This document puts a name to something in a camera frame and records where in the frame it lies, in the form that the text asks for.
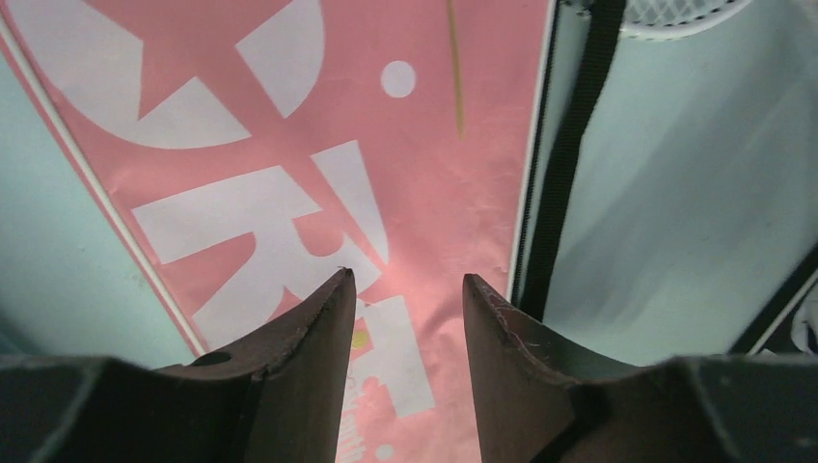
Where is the pink racket cover bag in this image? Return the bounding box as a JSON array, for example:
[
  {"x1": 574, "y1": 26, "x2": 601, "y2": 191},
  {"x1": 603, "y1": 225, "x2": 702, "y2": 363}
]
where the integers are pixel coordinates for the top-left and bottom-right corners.
[{"x1": 1, "y1": 1, "x2": 554, "y2": 462}]

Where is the white racket under pink racket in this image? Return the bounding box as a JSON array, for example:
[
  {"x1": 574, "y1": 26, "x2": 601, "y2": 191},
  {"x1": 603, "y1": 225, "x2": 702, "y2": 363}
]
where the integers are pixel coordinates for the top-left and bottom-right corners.
[{"x1": 620, "y1": 0, "x2": 750, "y2": 41}]

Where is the black racket cover bag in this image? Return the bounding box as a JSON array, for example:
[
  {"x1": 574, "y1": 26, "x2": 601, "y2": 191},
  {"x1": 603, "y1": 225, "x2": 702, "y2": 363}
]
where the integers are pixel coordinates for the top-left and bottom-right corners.
[{"x1": 728, "y1": 244, "x2": 817, "y2": 355}]

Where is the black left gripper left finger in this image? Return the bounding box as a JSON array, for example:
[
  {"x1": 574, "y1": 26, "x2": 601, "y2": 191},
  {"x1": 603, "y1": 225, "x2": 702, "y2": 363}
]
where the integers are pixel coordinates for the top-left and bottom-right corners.
[{"x1": 1, "y1": 268, "x2": 356, "y2": 462}]

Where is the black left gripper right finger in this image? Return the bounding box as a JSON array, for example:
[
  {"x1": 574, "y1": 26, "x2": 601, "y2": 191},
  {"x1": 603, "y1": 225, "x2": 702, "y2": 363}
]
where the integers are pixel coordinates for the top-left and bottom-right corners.
[{"x1": 462, "y1": 274, "x2": 817, "y2": 462}]

